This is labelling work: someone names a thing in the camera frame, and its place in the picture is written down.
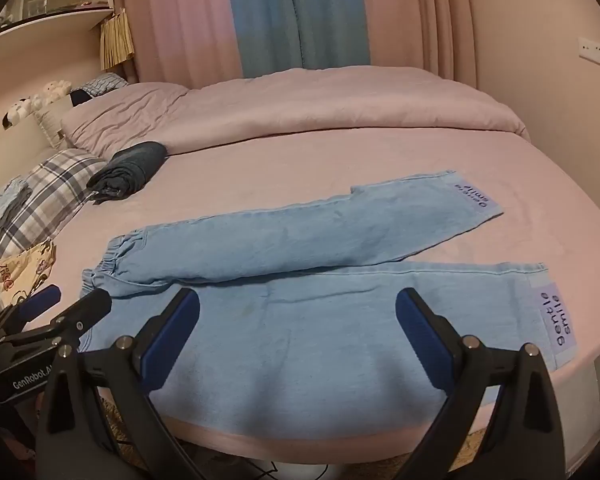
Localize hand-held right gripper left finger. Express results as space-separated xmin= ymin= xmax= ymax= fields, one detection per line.
xmin=35 ymin=287 xmax=216 ymax=480

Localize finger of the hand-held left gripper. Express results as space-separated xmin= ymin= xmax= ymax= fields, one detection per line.
xmin=17 ymin=290 xmax=114 ymax=348
xmin=0 ymin=284 xmax=62 ymax=333

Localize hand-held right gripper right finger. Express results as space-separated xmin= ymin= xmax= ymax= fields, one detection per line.
xmin=395 ymin=287 xmax=568 ymax=480

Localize light blue denim pants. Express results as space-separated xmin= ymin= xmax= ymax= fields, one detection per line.
xmin=80 ymin=170 xmax=578 ymax=421

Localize cartoon printed cloth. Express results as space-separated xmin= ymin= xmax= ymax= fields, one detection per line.
xmin=0 ymin=240 xmax=58 ymax=311

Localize light blue folded cloth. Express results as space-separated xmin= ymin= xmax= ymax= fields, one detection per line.
xmin=0 ymin=177 xmax=33 ymax=233

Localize grey plaid pillow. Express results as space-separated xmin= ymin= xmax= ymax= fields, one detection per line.
xmin=0 ymin=147 xmax=108 ymax=261

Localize dark grey folded garment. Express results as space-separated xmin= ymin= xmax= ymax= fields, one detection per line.
xmin=86 ymin=141 xmax=168 ymax=206

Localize white furniture panel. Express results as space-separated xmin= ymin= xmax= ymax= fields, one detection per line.
xmin=550 ymin=345 xmax=600 ymax=461

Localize pink bed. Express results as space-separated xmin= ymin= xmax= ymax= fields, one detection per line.
xmin=45 ymin=125 xmax=600 ymax=461

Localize black and white stuffed toy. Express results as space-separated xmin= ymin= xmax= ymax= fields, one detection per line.
xmin=1 ymin=97 xmax=43 ymax=128

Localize pink pillow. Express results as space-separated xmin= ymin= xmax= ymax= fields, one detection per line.
xmin=60 ymin=82 xmax=191 ymax=158

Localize blue checked pillow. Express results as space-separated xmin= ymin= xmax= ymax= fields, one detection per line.
xmin=70 ymin=72 xmax=128 ymax=106

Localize pink duvet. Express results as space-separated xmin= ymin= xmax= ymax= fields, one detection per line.
xmin=157 ymin=66 xmax=531 ymax=156

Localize yellow fringed hanging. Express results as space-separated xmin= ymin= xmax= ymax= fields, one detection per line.
xmin=100 ymin=8 xmax=136 ymax=71

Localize pink curtain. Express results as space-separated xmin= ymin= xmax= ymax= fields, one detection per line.
xmin=115 ymin=0 xmax=243 ymax=86
xmin=365 ymin=0 xmax=478 ymax=81

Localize blue curtain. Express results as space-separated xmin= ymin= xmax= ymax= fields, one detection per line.
xmin=224 ymin=0 xmax=372 ymax=80

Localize white wall socket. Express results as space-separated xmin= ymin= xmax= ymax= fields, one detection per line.
xmin=578 ymin=36 xmax=600 ymax=72

